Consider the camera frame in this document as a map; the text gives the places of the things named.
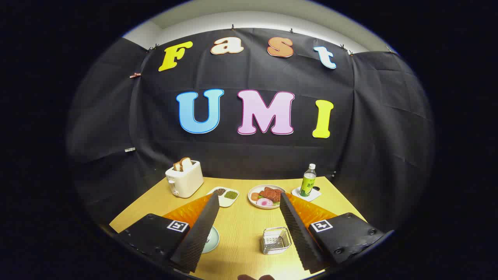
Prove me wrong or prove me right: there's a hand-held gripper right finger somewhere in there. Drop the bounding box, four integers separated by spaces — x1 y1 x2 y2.
279 192 393 274

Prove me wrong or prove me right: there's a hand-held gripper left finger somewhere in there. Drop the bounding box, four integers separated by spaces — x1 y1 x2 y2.
115 192 220 273

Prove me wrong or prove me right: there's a teal plate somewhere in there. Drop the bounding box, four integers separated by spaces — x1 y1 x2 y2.
202 226 220 254

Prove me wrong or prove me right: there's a white square coaster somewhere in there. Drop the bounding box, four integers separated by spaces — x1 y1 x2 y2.
291 187 322 202

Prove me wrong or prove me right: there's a white divided dish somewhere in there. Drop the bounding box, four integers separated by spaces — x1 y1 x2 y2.
206 186 240 208

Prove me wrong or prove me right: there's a brown steak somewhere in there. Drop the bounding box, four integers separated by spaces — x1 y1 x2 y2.
264 187 282 203

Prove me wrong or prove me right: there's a white toaster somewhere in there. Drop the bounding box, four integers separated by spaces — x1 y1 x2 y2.
165 160 204 198

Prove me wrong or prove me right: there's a green label drink bottle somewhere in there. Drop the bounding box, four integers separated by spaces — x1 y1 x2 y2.
300 163 317 197

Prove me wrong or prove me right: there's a white dinner plate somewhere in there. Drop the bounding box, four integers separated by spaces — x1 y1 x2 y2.
248 184 286 210

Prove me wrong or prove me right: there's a metal wire basket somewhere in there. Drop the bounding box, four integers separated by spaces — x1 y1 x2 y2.
261 227 292 255

